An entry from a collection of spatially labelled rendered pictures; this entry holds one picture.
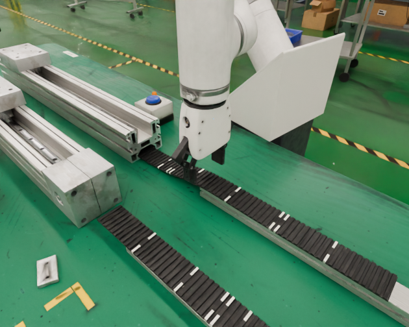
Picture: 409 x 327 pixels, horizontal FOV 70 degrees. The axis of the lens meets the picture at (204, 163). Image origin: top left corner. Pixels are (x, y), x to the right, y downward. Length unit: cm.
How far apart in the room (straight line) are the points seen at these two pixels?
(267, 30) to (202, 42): 46
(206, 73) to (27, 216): 45
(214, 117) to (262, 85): 28
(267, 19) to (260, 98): 22
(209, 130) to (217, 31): 16
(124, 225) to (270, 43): 60
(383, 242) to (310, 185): 18
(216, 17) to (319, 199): 42
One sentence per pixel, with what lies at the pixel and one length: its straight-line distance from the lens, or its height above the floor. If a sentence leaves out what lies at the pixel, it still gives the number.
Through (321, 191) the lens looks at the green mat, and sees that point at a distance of 69.
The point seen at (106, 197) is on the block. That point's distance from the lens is 61.
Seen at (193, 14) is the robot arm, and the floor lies 114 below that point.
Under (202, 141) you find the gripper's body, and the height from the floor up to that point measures 94.
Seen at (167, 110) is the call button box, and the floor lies 82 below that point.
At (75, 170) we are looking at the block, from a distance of 60.
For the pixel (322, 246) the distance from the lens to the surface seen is 54.
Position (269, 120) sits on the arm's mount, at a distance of 79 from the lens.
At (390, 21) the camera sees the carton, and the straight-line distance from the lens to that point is 525.
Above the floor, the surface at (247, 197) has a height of 81.
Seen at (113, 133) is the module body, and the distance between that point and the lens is 75.
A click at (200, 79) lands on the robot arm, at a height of 105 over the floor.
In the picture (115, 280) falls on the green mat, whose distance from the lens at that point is 53.
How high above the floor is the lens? 122
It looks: 38 degrees down
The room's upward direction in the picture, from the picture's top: straight up
